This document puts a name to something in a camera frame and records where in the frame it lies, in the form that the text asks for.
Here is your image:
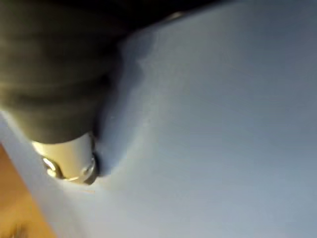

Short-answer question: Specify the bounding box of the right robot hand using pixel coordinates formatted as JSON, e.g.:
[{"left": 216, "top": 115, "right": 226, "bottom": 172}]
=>
[{"left": 0, "top": 0, "right": 238, "bottom": 186}]

